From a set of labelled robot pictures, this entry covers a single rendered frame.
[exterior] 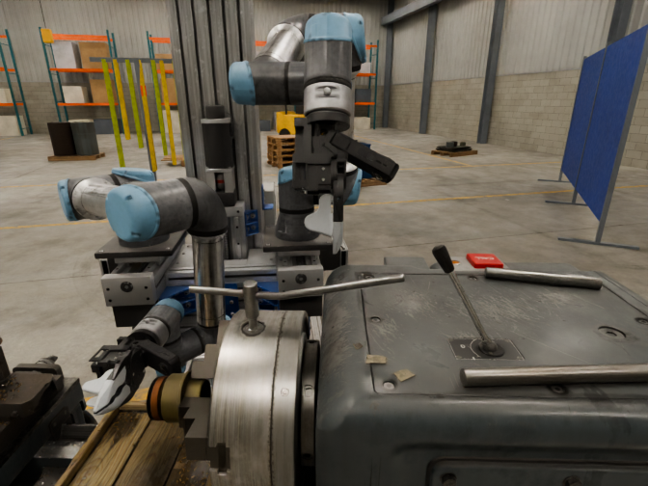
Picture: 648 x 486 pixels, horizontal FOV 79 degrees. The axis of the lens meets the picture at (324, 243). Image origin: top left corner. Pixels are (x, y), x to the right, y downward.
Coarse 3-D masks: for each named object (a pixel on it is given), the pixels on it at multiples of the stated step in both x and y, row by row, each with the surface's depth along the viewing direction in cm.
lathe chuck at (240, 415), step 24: (240, 312) 70; (264, 312) 70; (240, 336) 62; (264, 336) 62; (240, 360) 59; (264, 360) 59; (216, 384) 57; (240, 384) 57; (264, 384) 57; (216, 408) 56; (240, 408) 56; (264, 408) 56; (216, 432) 55; (240, 432) 55; (264, 432) 55; (240, 456) 55; (264, 456) 55; (216, 480) 57; (240, 480) 57; (264, 480) 56
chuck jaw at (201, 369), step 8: (224, 320) 74; (224, 328) 74; (208, 344) 73; (216, 344) 73; (208, 352) 72; (216, 352) 72; (208, 360) 72; (216, 360) 72; (192, 368) 71; (200, 368) 71; (208, 368) 71; (192, 376) 71; (200, 376) 71; (208, 376) 71
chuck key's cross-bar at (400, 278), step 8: (368, 280) 58; (376, 280) 57; (384, 280) 57; (392, 280) 57; (400, 280) 56; (192, 288) 62; (200, 288) 62; (208, 288) 62; (216, 288) 62; (224, 288) 62; (232, 288) 62; (304, 288) 60; (312, 288) 59; (320, 288) 59; (328, 288) 59; (336, 288) 58; (344, 288) 58; (352, 288) 58; (240, 296) 61; (256, 296) 61; (264, 296) 61; (272, 296) 61; (280, 296) 60; (288, 296) 60; (296, 296) 60; (304, 296) 60
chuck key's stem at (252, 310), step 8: (248, 280) 61; (248, 288) 60; (256, 288) 61; (248, 296) 60; (248, 304) 61; (256, 304) 62; (248, 312) 62; (256, 312) 62; (256, 320) 64; (256, 328) 64
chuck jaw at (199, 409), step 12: (180, 408) 65; (192, 408) 65; (204, 408) 65; (180, 420) 65; (192, 420) 62; (204, 420) 61; (192, 432) 59; (204, 432) 59; (192, 444) 58; (204, 444) 58; (192, 456) 58; (204, 456) 58; (216, 456) 56; (228, 456) 56; (216, 468) 57; (228, 468) 57
